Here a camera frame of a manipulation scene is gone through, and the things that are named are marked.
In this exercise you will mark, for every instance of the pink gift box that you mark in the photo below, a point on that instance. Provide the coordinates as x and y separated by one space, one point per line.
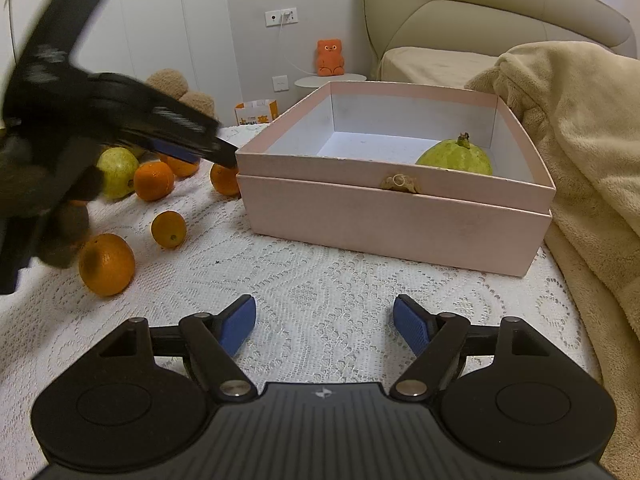
339 169

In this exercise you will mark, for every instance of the black gloved left hand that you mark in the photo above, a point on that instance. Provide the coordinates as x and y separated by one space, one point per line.
67 226

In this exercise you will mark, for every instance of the large oval orange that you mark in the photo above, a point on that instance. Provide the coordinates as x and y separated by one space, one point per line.
106 265

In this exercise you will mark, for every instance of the beige sofa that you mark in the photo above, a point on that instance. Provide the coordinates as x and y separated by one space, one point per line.
447 42

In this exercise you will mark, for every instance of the yellow-green guava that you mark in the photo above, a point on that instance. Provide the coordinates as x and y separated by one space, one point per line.
118 166

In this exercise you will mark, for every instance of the small kumquat orange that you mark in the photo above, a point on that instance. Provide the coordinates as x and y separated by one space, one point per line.
168 229

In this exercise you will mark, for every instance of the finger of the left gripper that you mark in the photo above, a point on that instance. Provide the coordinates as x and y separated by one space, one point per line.
185 146

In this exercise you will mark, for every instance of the brown teddy bear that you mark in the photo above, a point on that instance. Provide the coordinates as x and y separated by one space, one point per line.
174 84

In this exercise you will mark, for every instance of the green guava with stem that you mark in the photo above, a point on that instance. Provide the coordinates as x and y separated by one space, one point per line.
457 154

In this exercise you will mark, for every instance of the orange bear figurine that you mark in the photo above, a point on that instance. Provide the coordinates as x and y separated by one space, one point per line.
329 58

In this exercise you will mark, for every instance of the white wall socket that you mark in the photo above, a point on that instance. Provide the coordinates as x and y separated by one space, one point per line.
281 17

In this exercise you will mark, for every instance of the white round side table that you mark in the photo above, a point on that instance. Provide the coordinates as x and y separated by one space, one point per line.
314 82

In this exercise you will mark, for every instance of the orange mandarin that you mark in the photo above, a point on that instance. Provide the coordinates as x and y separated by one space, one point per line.
153 181
225 180
180 168

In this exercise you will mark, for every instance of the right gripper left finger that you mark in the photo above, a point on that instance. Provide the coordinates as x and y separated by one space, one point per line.
212 341

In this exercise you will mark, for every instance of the beige fleece blanket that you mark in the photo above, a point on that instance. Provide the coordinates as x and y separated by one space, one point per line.
579 104

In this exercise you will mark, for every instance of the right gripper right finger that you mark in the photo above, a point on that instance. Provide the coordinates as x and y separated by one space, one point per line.
437 341

